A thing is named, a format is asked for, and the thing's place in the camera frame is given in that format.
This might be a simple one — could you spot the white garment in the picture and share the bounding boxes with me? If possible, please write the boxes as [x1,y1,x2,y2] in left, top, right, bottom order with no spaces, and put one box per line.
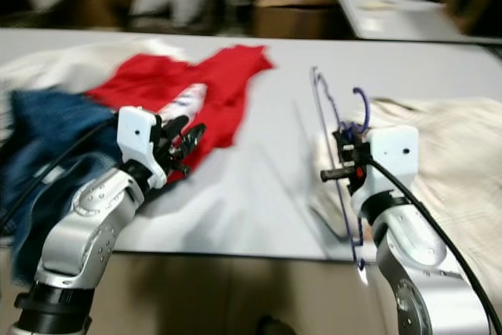
[0,37,166,93]

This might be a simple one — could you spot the grey background table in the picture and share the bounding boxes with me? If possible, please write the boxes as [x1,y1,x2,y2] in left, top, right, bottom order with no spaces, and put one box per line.
[322,0,502,44]

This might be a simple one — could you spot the blue denim jacket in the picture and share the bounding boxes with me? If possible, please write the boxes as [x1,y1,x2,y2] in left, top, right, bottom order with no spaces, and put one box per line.
[0,88,118,285]

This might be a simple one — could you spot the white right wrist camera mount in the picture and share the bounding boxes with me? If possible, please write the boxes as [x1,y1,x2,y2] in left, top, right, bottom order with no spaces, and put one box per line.
[361,125,420,198]

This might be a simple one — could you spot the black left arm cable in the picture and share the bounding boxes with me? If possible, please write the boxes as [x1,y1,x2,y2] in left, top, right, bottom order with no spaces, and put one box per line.
[0,115,120,230]

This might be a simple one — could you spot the red shirt with print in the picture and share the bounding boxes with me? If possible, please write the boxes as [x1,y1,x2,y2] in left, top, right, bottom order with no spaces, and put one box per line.
[85,43,274,183]

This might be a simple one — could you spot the cream jacket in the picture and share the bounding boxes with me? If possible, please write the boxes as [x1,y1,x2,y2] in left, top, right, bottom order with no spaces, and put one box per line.
[365,98,502,308]

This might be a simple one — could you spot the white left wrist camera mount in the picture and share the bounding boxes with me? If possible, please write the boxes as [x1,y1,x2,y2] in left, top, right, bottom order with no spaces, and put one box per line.
[116,106,164,169]

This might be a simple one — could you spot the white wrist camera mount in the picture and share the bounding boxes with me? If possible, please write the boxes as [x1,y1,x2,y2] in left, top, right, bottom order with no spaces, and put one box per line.
[116,106,164,169]
[361,125,420,198]

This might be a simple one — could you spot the purple plastic hanger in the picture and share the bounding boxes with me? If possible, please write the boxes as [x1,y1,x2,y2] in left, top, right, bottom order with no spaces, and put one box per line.
[310,67,371,271]

